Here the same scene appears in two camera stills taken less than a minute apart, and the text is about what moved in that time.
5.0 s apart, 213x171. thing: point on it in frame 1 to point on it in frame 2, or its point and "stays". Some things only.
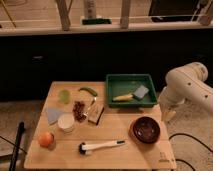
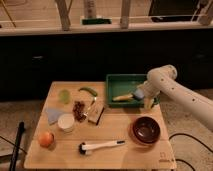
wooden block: [95, 113] stays
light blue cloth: [53, 114] stays
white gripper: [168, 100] to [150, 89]
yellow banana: [122, 97] stays
